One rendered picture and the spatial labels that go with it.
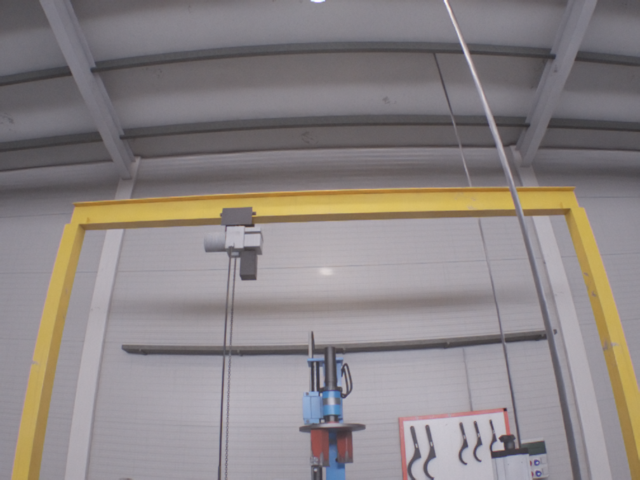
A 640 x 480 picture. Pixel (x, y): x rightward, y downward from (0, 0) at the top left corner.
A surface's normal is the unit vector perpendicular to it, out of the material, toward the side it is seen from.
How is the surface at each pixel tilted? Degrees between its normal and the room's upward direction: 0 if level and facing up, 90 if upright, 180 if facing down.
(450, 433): 90
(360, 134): 174
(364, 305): 90
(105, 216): 90
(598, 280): 90
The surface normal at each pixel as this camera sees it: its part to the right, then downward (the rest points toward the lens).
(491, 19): 0.03, 0.81
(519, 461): 0.57, -0.42
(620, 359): -0.01, -0.49
